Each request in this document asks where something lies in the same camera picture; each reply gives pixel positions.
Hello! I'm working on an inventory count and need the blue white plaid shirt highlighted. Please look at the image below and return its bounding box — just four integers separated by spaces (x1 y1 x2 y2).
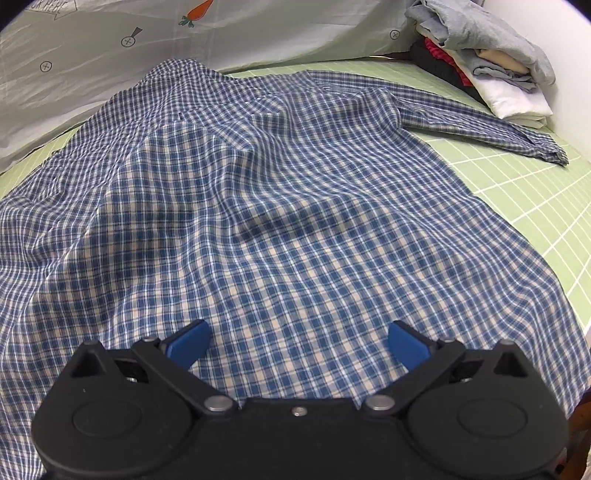
1 60 590 479

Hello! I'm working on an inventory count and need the white folded garment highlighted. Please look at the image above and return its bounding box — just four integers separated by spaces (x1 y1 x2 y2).
446 50 553 129

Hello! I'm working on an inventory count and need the black and red garment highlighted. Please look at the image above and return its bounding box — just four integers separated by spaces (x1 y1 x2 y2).
409 37 486 105

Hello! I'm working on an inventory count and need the grey printed bedsheet with carrots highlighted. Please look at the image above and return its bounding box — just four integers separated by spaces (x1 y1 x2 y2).
1 0 416 170

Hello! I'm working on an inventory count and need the grey folded garment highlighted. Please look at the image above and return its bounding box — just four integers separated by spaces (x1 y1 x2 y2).
406 1 556 92

